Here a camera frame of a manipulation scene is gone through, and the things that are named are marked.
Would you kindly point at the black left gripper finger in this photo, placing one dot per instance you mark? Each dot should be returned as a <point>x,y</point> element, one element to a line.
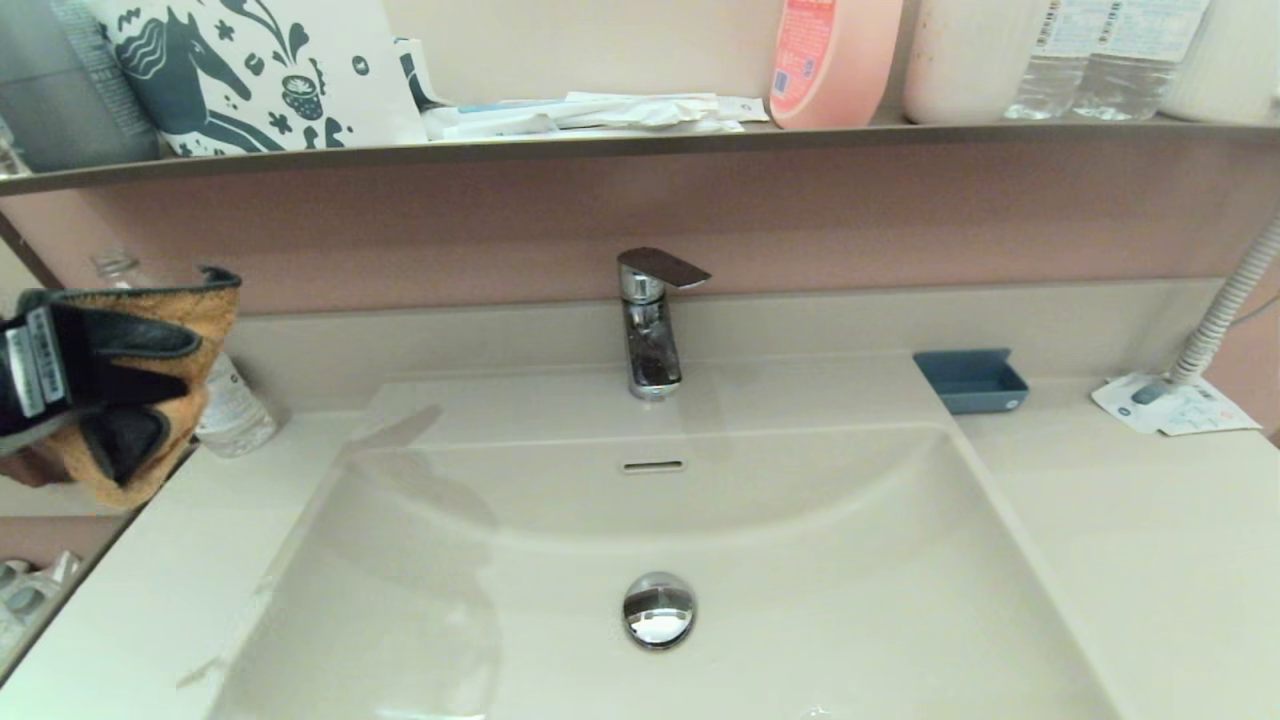
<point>125,445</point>
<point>130,360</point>

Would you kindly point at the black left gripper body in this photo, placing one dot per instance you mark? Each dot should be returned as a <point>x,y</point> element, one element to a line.
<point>30,370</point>

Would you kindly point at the orange and grey cleaning cloth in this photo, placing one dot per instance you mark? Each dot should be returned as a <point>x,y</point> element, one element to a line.
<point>210,300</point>

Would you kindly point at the chrome lever faucet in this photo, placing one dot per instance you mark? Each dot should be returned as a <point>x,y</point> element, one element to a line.
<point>652,340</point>

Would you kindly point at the chrome sink drain stopper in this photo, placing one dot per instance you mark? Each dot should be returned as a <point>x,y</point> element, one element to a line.
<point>658,610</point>

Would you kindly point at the white ceramic sink basin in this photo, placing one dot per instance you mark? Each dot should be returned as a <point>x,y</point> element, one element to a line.
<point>800,600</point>

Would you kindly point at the clear plastic water bottle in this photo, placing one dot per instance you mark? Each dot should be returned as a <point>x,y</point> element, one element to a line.
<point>235,415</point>

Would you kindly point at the plastic wrapped bottle pack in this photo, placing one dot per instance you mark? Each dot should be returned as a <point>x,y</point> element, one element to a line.
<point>30,600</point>

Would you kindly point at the grey container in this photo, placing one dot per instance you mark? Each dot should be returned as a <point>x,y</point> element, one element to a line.
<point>60,90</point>

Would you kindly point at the white bag with horse print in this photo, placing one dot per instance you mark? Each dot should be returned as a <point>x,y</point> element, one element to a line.
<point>260,70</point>

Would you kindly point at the white box with dark print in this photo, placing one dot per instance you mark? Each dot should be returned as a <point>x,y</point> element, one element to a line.
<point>420,75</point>

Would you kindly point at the white sachet with blue stripe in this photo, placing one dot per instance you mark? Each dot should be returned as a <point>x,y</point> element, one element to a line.
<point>490,118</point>

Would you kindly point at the crumpled white plastic packet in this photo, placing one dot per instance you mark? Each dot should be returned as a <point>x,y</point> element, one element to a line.
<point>650,110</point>

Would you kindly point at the small white sachet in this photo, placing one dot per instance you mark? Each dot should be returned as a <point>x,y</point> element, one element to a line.
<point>745,107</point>

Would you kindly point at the pink plastic bottle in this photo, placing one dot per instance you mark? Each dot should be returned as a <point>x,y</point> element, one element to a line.
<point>835,60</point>

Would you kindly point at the blue plastic soap dish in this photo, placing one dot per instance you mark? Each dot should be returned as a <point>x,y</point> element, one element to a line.
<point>975,385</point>

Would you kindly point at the plain white round container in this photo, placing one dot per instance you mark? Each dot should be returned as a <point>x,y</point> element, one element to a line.
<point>965,60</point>

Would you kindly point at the small clear labelled water bottle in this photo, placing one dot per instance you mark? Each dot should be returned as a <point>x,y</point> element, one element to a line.
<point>1050,70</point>
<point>1140,70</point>

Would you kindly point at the white printed paper leaflet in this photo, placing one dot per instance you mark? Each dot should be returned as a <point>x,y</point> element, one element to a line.
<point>1220,412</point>
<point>1125,405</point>

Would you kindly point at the white ribbed container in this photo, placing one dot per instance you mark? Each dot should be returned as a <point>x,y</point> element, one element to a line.
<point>1235,60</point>

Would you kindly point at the brown wall shelf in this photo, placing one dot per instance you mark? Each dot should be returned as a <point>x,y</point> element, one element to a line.
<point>600,143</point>

